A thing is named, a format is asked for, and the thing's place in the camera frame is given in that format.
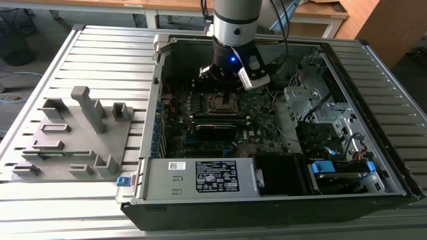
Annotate black PC case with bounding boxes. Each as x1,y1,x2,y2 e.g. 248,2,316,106
115,33,427,232

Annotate wooden desk white legs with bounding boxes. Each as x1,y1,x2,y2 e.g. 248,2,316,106
146,0,351,39
0,0,158,30

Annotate thin grey wire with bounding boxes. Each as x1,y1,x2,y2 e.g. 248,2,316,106
270,91,302,144

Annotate multicoloured wire bundle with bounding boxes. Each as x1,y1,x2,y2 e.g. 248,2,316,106
343,132,374,162

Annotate black mesh basket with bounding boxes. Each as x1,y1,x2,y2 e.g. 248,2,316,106
0,7,38,37

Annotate green motherboard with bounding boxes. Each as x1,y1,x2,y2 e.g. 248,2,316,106
162,82,295,160

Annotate thin red wire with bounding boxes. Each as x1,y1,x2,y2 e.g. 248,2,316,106
163,79,176,112

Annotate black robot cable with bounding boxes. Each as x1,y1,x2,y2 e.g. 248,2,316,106
268,0,291,68

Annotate silver green CPU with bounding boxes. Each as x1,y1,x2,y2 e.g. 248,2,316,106
212,96,236,111

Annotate blue floor cable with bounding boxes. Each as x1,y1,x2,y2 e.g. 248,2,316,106
0,71,44,105

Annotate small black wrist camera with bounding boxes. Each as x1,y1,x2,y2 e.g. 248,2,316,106
199,66,215,80

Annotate black graphics card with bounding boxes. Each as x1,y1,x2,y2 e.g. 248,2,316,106
195,124,239,141

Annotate green RAM stick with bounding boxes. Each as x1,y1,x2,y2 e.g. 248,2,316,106
36,150,76,158

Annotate silver chipset heatsink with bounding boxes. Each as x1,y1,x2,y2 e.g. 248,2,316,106
238,143,259,157

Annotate wooden cabinet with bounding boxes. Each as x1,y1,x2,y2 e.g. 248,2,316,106
335,0,427,71

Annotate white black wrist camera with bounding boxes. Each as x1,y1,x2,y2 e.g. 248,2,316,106
236,53,272,91

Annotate blue disk carrier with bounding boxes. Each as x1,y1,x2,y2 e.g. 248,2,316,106
308,159,367,195
362,161,383,193

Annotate metal socket cover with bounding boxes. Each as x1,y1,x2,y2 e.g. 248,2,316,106
208,94,243,115

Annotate grey parts rack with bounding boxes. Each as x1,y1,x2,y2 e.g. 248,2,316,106
11,85,142,181

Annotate black waste bin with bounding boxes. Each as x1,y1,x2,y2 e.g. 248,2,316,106
3,34,36,67

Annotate grey case release handle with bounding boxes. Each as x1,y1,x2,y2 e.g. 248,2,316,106
152,34,172,62

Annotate CPU socket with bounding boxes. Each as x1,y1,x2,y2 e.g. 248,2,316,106
206,93,246,116

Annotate metal drive cage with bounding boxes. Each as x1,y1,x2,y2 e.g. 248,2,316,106
283,53,363,151

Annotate grey power supply unit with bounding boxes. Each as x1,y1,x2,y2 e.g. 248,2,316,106
142,157,260,201

